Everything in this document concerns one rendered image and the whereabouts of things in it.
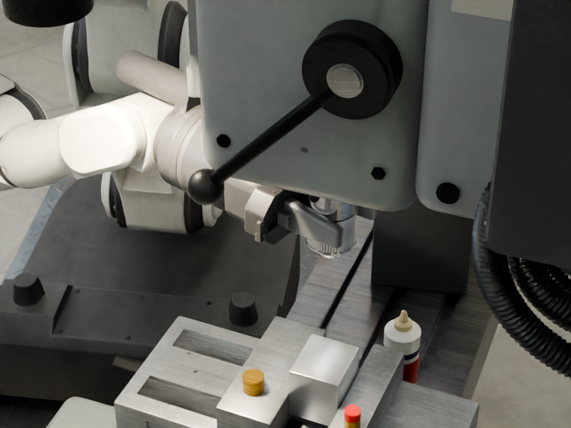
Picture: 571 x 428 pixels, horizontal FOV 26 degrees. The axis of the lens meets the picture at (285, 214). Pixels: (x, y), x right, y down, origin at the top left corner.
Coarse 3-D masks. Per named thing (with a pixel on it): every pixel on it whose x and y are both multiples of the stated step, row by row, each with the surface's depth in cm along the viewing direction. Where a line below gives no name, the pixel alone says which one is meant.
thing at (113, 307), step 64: (64, 192) 230; (64, 256) 214; (128, 256) 214; (192, 256) 214; (256, 256) 214; (0, 320) 196; (64, 320) 198; (128, 320) 198; (256, 320) 194; (0, 384) 201; (64, 384) 199
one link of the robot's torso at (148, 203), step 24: (72, 24) 179; (72, 72) 181; (72, 96) 184; (96, 96) 187; (120, 96) 188; (120, 192) 201; (144, 192) 200; (168, 192) 199; (120, 216) 207; (144, 216) 206; (168, 216) 205; (192, 216) 205
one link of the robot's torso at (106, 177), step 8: (104, 176) 209; (104, 184) 208; (104, 192) 207; (104, 200) 208; (208, 208) 205; (216, 208) 207; (112, 216) 210; (208, 216) 206; (216, 216) 209; (208, 224) 208
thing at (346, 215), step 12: (312, 204) 111; (348, 204) 110; (324, 216) 110; (336, 216) 110; (348, 216) 111; (348, 228) 112; (312, 240) 113; (348, 240) 113; (324, 252) 113; (336, 252) 113
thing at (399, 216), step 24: (384, 216) 147; (408, 216) 147; (432, 216) 146; (456, 216) 145; (384, 240) 149; (408, 240) 149; (432, 240) 148; (456, 240) 147; (384, 264) 151; (408, 264) 151; (432, 264) 150; (456, 264) 150; (432, 288) 152; (456, 288) 152
